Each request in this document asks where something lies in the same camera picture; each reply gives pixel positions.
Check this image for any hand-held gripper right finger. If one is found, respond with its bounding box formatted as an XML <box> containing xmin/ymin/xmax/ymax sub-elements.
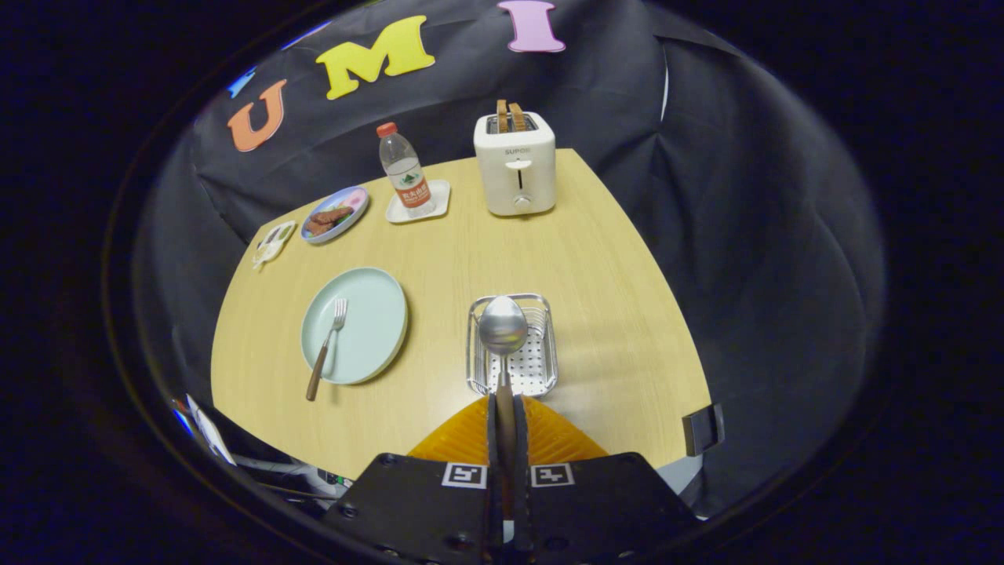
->
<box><xmin>514</xmin><ymin>395</ymin><xmax>703</xmax><ymax>565</ymax></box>

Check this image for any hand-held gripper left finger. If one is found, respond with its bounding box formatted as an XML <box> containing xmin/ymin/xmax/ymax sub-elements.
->
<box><xmin>322</xmin><ymin>392</ymin><xmax>503</xmax><ymax>565</ymax></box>

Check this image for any metal fork with wooden handle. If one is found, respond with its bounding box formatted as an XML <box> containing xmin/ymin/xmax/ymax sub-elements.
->
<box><xmin>305</xmin><ymin>298</ymin><xmax>348</xmax><ymax>403</ymax></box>

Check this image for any metal spoon with wooden handle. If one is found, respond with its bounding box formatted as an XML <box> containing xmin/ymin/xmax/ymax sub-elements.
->
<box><xmin>478</xmin><ymin>296</ymin><xmax>529</xmax><ymax>519</ymax></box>

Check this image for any black table clamp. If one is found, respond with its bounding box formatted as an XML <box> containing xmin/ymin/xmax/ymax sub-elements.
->
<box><xmin>682</xmin><ymin>404</ymin><xmax>725</xmax><ymax>457</ymax></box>

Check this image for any perforated metal basket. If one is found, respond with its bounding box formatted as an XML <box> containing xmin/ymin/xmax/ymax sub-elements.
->
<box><xmin>467</xmin><ymin>293</ymin><xmax>558</xmax><ymax>398</ymax></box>

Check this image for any light green plate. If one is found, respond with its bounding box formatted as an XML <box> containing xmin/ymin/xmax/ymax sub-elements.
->
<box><xmin>301</xmin><ymin>267</ymin><xmax>409</xmax><ymax>386</ymax></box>

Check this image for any white printed paper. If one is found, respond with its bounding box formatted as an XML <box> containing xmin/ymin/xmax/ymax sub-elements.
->
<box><xmin>188</xmin><ymin>395</ymin><xmax>236</xmax><ymax>465</ymax></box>

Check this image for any white divided sauce dish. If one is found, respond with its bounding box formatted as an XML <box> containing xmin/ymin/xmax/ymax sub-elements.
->
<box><xmin>252</xmin><ymin>221</ymin><xmax>298</xmax><ymax>272</ymax></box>

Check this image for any blue plate with food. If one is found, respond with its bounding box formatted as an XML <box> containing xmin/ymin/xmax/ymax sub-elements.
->
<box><xmin>300</xmin><ymin>185</ymin><xmax>370</xmax><ymax>245</ymax></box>

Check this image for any white square coaster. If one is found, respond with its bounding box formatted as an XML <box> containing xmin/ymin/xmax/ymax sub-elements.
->
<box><xmin>385</xmin><ymin>179</ymin><xmax>452</xmax><ymax>224</ymax></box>

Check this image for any clear water bottle red cap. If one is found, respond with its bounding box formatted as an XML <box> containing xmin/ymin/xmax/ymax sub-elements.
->
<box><xmin>376</xmin><ymin>122</ymin><xmax>437</xmax><ymax>218</ymax></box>

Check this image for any white toaster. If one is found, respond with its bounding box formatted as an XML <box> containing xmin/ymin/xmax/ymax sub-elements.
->
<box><xmin>474</xmin><ymin>111</ymin><xmax>558</xmax><ymax>217</ymax></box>

